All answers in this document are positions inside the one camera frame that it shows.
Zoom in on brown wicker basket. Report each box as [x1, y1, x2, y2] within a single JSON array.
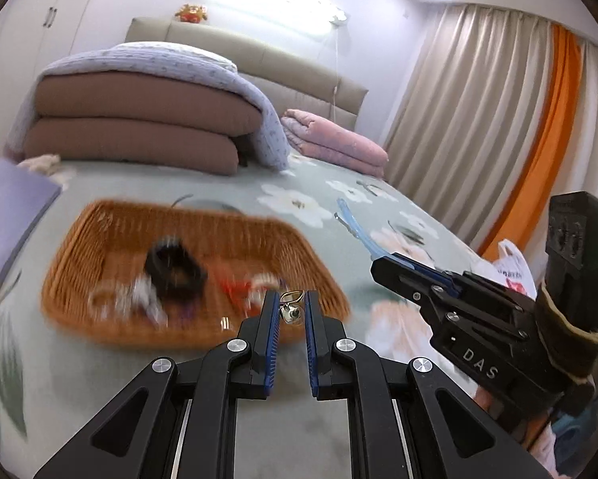
[[40, 200, 350, 349]]

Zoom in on folded brown quilt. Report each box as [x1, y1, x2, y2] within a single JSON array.
[[15, 71, 263, 175]]

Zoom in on cream fluffy cloth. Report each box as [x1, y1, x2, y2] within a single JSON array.
[[17, 154, 77, 190]]

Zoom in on orange plush toy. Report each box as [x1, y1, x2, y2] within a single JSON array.
[[175, 3, 208, 24]]

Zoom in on beige padded headboard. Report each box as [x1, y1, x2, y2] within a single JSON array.
[[125, 18, 368, 130]]

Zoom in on white plastic bag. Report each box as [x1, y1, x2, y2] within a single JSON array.
[[493, 239, 537, 299]]

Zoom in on black scrunchie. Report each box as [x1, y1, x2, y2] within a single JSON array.
[[144, 237, 208, 304]]

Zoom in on right wall lamp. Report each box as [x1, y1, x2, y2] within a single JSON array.
[[328, 8, 349, 27]]

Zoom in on cream spiral hair tie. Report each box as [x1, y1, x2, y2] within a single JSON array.
[[246, 272, 283, 305]]

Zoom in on folded pink blanket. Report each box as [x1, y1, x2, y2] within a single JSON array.
[[280, 109, 389, 178]]

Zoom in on blue patterned blanket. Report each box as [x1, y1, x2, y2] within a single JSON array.
[[4, 41, 290, 171]]

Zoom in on floral green bedspread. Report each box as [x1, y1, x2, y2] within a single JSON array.
[[0, 154, 492, 478]]

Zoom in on gold metal ring clasp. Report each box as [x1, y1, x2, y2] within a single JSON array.
[[279, 290, 304, 325]]

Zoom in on clear crystal bead bracelet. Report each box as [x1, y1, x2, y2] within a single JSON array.
[[85, 283, 130, 326]]

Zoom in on beige pleated curtain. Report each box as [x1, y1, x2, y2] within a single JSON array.
[[387, 4, 598, 279]]

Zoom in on white wardrobe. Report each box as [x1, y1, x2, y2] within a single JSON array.
[[0, 0, 90, 156]]

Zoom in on orange curtain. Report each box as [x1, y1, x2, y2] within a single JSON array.
[[479, 24, 583, 261]]

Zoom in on blue folder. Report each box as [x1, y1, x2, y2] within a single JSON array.
[[0, 158, 62, 286]]

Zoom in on red braided cord bracelet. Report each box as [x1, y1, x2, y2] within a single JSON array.
[[213, 268, 256, 311]]

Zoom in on light blue hair clip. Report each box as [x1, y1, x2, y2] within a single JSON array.
[[335, 198, 390, 261]]

